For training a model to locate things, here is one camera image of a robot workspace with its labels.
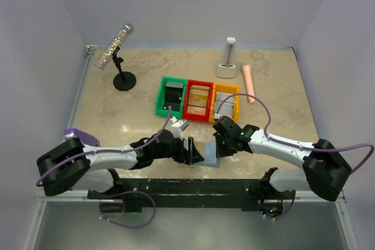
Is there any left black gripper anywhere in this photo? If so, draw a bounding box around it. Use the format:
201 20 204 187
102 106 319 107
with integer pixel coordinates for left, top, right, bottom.
153 134 204 166

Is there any gold credit card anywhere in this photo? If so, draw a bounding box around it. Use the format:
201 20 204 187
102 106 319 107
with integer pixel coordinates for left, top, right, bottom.
195 142 206 157
186 105 206 115

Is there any teal leather card holder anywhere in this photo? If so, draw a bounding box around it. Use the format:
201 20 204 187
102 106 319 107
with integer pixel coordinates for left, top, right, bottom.
197 142 220 167

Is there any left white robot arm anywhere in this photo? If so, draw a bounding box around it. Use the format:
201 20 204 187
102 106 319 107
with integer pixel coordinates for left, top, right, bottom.
36 129 204 198

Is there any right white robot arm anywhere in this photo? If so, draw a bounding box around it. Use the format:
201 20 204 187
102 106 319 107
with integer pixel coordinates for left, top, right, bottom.
213 116 352 201

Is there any white cards stack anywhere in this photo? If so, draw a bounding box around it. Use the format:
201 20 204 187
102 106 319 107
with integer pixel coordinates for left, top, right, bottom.
213 92 235 118

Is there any gold cards stack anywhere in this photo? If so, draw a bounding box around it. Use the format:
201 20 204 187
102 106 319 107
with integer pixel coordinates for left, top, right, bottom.
188 85 210 107

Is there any black cards stack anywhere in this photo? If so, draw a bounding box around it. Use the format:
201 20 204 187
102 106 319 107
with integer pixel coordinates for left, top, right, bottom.
163 81 184 111

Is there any red plastic bin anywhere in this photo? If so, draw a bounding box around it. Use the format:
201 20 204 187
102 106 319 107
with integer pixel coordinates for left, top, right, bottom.
182 80 213 122

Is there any yellow plastic bin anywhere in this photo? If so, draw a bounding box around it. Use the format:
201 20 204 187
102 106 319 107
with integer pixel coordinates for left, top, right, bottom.
209 83 240 123

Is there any green plastic bin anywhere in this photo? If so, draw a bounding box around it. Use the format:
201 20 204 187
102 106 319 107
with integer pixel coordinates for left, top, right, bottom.
155 76 188 118

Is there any white metronome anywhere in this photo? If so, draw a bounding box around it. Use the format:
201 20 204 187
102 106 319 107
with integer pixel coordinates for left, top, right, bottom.
216 37 236 78

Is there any pink flashlight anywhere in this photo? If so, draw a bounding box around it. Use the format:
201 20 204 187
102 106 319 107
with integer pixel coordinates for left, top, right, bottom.
241 64 255 104

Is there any black microphone stand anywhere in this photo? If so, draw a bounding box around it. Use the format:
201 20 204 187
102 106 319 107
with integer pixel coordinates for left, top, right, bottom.
112 47 137 91

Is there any purple block fixture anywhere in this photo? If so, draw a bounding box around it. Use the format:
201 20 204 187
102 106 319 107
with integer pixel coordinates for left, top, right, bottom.
64 128 101 147

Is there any glitter silver microphone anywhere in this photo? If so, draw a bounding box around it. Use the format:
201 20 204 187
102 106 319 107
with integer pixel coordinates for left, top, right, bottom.
94 23 134 70

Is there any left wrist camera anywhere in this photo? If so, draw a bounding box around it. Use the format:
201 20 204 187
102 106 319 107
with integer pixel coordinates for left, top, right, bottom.
169 117 189 139

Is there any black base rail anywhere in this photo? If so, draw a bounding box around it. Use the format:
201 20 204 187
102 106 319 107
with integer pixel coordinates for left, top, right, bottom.
88 179 294 213

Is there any purple cable loop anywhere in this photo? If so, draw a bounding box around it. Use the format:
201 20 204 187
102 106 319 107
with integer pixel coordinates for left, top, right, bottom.
98 190 158 228

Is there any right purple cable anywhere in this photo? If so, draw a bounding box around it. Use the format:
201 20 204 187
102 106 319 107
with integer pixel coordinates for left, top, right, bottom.
213 94 375 173

